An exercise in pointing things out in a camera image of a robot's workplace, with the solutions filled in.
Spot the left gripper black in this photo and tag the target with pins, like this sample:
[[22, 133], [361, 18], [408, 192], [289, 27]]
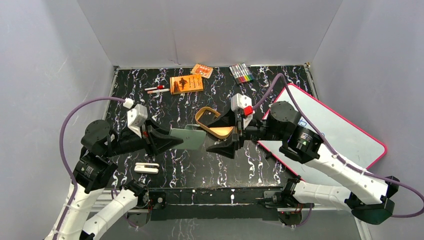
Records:
[[147, 138]]

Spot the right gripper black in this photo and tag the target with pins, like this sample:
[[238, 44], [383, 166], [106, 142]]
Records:
[[227, 148]]

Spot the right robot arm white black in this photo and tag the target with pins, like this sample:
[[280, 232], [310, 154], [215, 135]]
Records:
[[366, 198]]

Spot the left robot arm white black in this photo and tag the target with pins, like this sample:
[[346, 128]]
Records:
[[92, 174]]

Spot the small orange card pack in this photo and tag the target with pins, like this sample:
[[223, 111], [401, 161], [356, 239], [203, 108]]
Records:
[[203, 70]]

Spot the white whiteboard eraser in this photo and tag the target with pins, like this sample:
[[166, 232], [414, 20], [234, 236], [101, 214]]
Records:
[[146, 168]]

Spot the black whiteboard clip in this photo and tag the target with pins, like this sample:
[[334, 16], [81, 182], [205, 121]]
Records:
[[268, 155]]

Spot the white marker pen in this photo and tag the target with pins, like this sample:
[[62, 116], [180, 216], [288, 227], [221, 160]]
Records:
[[158, 91]]

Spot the red capped marker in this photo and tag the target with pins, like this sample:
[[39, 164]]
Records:
[[159, 87]]

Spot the orange book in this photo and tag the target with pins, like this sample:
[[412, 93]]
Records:
[[186, 84]]

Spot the coloured marker set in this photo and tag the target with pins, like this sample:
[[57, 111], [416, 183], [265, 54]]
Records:
[[241, 73]]

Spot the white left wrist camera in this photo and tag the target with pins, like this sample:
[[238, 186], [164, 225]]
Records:
[[137, 114]]

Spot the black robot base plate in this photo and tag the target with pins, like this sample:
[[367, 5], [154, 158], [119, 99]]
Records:
[[215, 202]]

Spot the aluminium frame rail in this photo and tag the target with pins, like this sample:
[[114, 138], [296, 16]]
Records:
[[320, 222]]

